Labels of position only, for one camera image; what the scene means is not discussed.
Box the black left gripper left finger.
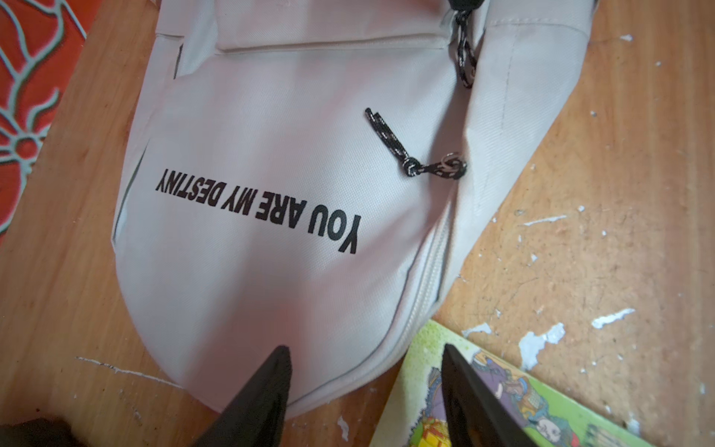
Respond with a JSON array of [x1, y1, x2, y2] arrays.
[[194, 346, 292, 447]]

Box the white student backpack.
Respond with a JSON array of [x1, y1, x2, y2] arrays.
[[112, 1, 598, 416]]

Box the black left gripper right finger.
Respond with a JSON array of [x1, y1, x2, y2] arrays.
[[441, 344, 536, 447]]

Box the green illustrated book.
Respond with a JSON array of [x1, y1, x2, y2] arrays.
[[371, 321, 646, 446]]

